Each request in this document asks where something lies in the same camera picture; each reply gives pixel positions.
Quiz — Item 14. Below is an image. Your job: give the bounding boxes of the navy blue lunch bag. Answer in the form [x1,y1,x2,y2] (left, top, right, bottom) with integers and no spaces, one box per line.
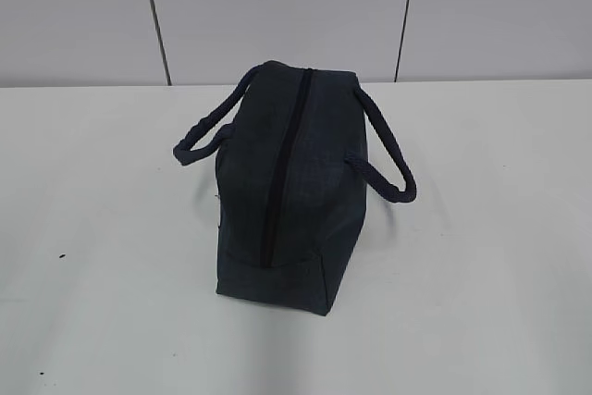
[173,60,417,315]

